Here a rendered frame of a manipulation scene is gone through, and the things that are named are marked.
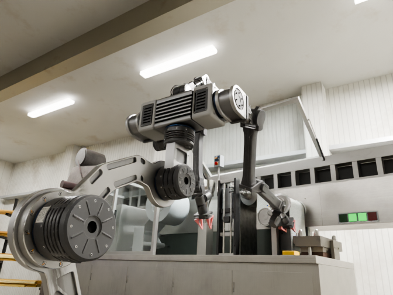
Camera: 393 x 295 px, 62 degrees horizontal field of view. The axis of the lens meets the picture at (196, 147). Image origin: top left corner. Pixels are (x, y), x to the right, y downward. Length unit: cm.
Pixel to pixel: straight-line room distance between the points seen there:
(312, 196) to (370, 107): 281
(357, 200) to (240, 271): 94
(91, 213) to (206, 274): 140
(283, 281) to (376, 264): 280
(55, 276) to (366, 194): 198
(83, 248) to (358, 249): 407
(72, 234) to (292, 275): 131
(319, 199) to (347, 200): 19
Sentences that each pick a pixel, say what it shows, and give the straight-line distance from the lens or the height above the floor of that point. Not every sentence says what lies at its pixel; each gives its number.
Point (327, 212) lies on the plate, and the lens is 252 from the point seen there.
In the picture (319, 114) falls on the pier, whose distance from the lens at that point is 499.
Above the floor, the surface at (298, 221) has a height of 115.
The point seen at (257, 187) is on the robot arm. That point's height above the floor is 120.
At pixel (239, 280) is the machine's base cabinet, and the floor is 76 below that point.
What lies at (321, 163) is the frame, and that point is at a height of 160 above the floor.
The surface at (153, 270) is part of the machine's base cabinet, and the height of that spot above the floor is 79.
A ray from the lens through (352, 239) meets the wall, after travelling 471.
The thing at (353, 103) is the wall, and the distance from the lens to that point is 524.
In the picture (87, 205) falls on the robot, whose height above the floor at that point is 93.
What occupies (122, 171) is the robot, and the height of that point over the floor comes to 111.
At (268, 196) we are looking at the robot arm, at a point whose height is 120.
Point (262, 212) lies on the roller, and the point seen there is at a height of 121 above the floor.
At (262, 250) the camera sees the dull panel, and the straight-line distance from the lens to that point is 269.
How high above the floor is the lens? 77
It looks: 21 degrees up
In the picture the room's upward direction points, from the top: 3 degrees clockwise
